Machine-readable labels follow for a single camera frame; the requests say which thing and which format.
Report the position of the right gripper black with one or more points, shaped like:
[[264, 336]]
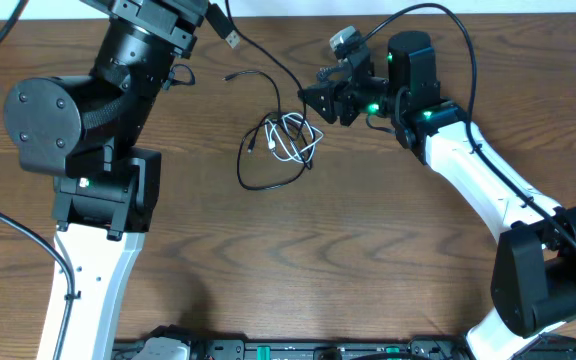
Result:
[[345, 85]]

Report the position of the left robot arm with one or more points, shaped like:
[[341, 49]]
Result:
[[82, 131]]

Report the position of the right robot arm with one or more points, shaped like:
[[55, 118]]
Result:
[[533, 286]]

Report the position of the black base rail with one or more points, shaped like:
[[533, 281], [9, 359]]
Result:
[[173, 342]]

